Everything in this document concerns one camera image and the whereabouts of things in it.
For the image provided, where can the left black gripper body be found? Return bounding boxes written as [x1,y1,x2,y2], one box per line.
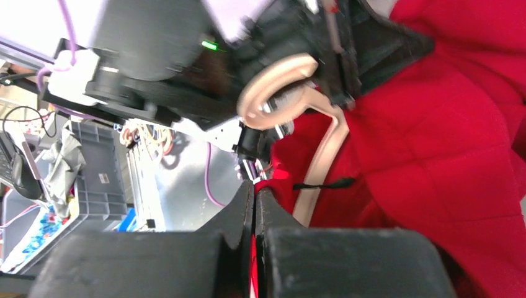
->
[246,1,434,105]

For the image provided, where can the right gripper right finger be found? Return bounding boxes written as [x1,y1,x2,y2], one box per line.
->
[255,189,455,297]

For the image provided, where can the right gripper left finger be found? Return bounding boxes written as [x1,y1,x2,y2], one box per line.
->
[29,182,254,297]

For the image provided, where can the beige plastic hanger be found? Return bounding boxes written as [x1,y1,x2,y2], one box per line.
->
[237,53,368,229]

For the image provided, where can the red skirt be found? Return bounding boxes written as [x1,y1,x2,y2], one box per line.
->
[254,0,526,298]

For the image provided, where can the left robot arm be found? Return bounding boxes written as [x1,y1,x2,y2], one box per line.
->
[42,1,434,164]

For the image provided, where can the grey plastic crate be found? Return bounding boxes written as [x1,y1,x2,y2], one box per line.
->
[66,122,128,222]

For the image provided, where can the grey crumpled cloth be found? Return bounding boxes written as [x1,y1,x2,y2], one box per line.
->
[43,124,86,219]

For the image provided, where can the bundle of coloured wires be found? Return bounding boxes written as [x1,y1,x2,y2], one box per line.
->
[119,121,176,157]

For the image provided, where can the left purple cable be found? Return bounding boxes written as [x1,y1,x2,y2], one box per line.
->
[36,0,79,91]

